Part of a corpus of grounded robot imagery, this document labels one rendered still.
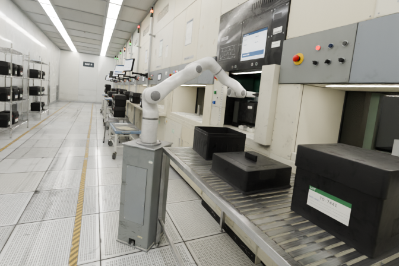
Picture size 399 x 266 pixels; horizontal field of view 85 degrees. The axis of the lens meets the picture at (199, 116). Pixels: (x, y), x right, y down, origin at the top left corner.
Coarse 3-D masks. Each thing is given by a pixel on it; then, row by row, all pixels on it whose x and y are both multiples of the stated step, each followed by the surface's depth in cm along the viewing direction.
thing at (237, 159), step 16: (224, 160) 105; (240, 160) 106; (256, 160) 107; (272, 160) 112; (224, 176) 105; (240, 176) 94; (256, 176) 94; (272, 176) 98; (288, 176) 103; (240, 192) 93; (256, 192) 95
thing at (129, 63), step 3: (126, 60) 466; (129, 60) 454; (132, 60) 444; (126, 63) 464; (129, 63) 452; (132, 63) 443; (126, 66) 461; (129, 66) 450; (132, 66) 444; (123, 69) 470; (126, 69) 459; (129, 69) 447; (132, 69) 445; (132, 72) 463; (135, 72) 463; (141, 75) 465; (144, 75) 474; (147, 75) 479
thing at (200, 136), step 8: (200, 128) 160; (208, 128) 163; (216, 128) 165; (224, 128) 167; (200, 136) 146; (208, 136) 134; (216, 136) 135; (224, 136) 138; (232, 136) 139; (240, 136) 142; (200, 144) 145; (208, 144) 134; (216, 144) 136; (224, 144) 138; (232, 144) 140; (240, 144) 142; (200, 152) 145; (208, 152) 135; (216, 152) 137; (224, 152) 139
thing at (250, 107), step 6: (240, 102) 210; (246, 102) 202; (240, 108) 210; (246, 108) 201; (252, 108) 194; (240, 114) 209; (246, 114) 201; (252, 114) 193; (240, 120) 209; (246, 120) 200; (252, 120) 193
